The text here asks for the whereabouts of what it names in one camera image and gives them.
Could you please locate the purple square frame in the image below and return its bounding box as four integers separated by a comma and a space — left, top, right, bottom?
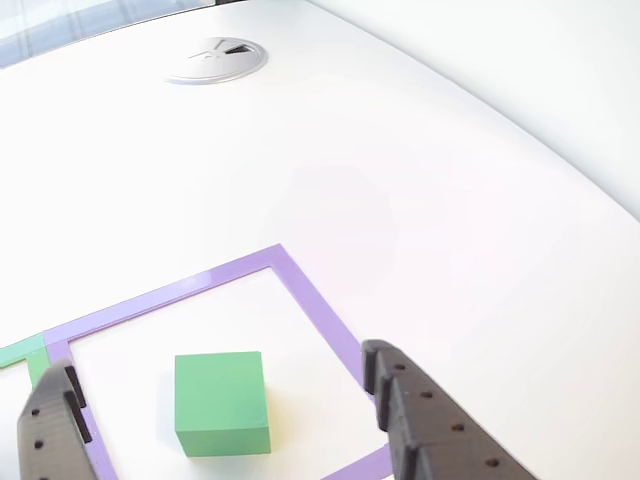
43, 243, 394, 480

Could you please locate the green square frame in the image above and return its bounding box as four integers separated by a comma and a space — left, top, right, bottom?
0, 333, 51, 391

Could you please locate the green block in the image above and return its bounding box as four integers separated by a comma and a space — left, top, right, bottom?
173, 350, 272, 459

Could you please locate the round silver cable grommet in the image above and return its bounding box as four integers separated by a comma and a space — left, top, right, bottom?
162, 36, 270, 86

